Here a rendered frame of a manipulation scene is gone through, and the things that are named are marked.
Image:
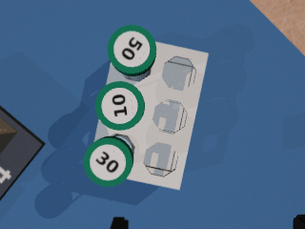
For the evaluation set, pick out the blue flat mat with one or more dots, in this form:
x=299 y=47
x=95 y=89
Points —
x=245 y=168

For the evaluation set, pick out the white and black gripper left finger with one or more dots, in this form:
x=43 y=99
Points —
x=120 y=223

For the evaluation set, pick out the white tube rack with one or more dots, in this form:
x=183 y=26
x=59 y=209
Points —
x=162 y=137

